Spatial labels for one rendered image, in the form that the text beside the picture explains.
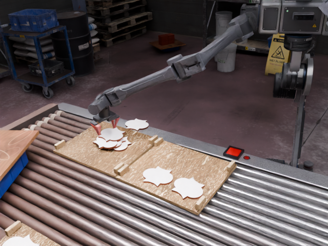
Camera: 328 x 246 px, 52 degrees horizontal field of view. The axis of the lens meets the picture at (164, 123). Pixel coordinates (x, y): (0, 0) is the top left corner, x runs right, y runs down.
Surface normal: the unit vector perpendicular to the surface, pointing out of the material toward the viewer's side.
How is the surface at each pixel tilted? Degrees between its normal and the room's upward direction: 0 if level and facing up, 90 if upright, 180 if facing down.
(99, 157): 0
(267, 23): 90
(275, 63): 78
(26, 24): 92
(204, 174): 0
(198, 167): 0
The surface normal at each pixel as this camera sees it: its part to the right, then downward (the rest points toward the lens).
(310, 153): -0.06, -0.87
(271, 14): -0.29, 0.48
